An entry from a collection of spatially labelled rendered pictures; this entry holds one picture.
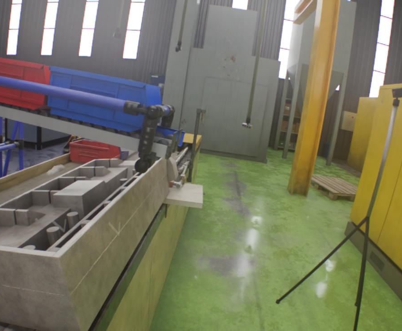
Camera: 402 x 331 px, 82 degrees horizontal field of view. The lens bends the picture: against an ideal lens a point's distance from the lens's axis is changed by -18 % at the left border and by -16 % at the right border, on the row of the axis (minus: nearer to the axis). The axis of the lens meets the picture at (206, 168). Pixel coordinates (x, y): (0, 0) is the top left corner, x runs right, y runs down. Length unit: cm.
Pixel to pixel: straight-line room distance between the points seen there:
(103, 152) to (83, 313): 147
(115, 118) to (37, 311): 48
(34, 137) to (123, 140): 538
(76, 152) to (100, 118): 133
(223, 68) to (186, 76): 94
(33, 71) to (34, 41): 1265
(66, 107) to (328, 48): 453
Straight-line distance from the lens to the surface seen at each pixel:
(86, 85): 75
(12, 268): 60
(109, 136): 74
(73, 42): 1232
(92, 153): 200
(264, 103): 688
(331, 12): 514
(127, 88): 70
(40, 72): 83
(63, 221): 84
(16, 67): 89
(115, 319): 85
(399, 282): 275
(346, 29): 924
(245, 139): 687
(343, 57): 900
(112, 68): 1136
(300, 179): 487
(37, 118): 85
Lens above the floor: 129
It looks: 14 degrees down
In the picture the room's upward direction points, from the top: 8 degrees clockwise
